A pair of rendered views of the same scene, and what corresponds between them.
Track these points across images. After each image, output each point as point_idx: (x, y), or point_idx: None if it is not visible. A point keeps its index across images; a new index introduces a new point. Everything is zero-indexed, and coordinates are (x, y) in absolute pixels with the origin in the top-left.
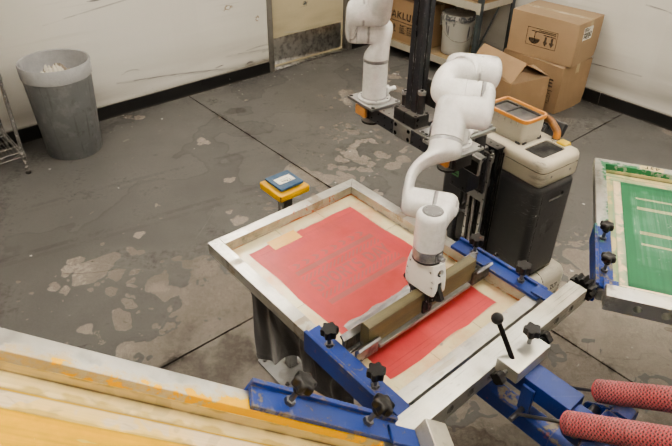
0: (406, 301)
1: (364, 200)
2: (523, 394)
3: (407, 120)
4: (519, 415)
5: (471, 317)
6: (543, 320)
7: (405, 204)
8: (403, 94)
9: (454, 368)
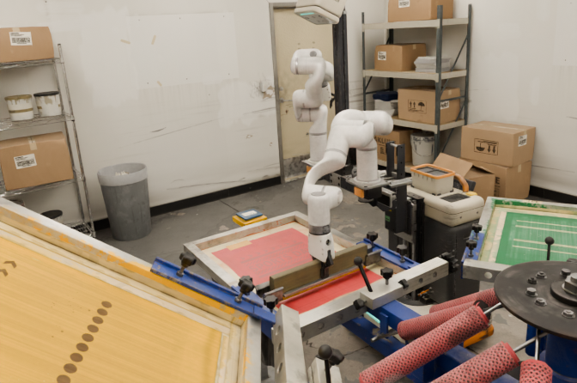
0: (306, 265)
1: (303, 223)
2: (381, 321)
3: (337, 170)
4: (379, 337)
5: (361, 285)
6: (407, 277)
7: (303, 194)
8: None
9: None
